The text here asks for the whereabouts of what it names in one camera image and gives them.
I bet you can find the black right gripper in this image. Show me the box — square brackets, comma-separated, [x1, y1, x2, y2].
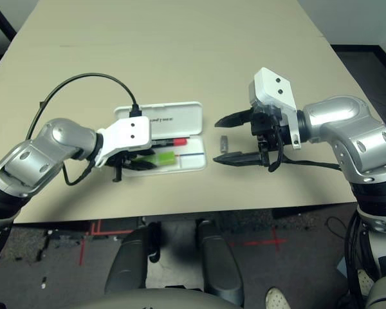
[213, 106, 292, 168]

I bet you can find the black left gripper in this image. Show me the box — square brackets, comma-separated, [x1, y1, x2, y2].
[105, 149, 158, 183]

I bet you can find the black marker with red cap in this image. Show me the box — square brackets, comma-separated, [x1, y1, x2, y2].
[151, 137, 188, 147]

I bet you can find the white plastic pencil case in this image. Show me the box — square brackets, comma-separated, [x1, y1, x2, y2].
[114, 102, 208, 176]

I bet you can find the dark grey robot left leg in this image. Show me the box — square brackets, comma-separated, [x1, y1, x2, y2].
[104, 225, 163, 295]

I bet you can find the dark grey robot leg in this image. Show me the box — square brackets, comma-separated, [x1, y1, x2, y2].
[104, 225, 163, 295]
[196, 220, 245, 306]

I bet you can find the dark grey robot right leg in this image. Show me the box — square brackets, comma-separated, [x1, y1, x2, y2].
[196, 220, 245, 306]

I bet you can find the beige robot torso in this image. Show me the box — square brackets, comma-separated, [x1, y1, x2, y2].
[83, 287, 242, 309]

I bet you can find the white perforated shoe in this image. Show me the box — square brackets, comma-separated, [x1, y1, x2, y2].
[358, 270, 376, 292]
[265, 287, 292, 309]

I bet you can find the blue grey foot pedal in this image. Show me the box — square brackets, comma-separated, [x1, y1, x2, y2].
[336, 257, 350, 276]

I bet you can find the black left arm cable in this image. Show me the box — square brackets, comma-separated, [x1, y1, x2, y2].
[25, 73, 143, 187]

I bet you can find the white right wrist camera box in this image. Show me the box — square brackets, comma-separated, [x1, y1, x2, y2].
[247, 67, 302, 151]

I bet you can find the thin black floor cable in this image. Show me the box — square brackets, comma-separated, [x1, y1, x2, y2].
[326, 216, 347, 236]

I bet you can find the black furniture frame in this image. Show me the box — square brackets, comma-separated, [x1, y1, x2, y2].
[0, 0, 17, 55]

